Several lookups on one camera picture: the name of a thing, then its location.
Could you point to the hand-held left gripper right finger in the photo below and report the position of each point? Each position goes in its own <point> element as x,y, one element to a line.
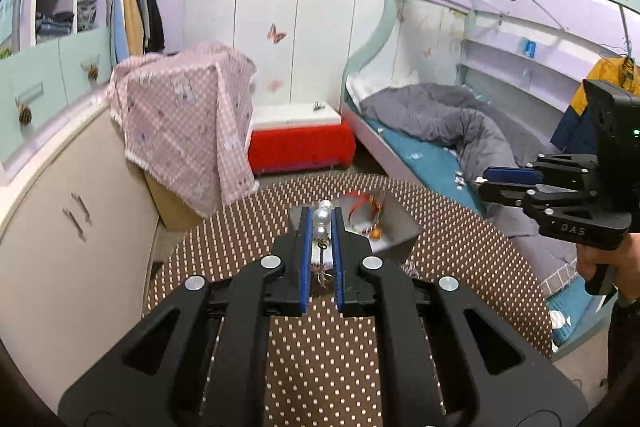
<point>340,257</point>

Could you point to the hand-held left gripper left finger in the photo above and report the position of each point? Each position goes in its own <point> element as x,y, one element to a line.
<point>302,257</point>

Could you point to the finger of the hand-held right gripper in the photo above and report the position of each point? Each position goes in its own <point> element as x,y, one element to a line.
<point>505,195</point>
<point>512,176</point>

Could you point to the pearl drop earring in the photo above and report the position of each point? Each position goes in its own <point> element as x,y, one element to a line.
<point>321,227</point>

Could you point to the person's right hand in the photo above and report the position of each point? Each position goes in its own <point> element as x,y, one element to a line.
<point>592,264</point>

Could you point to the orange bead pendant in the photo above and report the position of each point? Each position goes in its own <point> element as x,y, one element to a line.
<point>375,233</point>

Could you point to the yellow and blue jacket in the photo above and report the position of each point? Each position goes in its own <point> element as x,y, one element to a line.
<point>585,107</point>

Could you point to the teal bed sheet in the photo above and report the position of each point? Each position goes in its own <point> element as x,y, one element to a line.
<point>425,157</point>

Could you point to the grey duvet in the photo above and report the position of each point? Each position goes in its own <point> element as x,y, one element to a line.
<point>450,112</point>

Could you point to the brown polka-dot tablecloth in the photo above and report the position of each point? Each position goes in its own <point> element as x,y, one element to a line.
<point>450,267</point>

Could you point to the red storage bench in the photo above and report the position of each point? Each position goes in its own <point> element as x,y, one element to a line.
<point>300,142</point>

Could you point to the cardboard box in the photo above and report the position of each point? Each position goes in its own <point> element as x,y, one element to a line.
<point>172,207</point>

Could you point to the pink printed cloth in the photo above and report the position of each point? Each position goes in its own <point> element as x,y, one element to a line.
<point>190,117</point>

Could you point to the cream cabinet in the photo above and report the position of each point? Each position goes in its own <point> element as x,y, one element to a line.
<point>65,227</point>

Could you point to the white wardrobe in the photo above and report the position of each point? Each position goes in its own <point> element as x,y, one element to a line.
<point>300,7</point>

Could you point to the row of hanging clothes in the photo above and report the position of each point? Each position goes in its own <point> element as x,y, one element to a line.
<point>135,14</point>

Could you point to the teal drawer unit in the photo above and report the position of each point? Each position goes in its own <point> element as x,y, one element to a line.
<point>50,82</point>

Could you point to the folded blue jeans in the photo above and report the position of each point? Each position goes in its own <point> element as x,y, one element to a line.
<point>54,26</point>

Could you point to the butterfly wall sticker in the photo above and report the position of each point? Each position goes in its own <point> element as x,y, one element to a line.
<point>275,34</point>

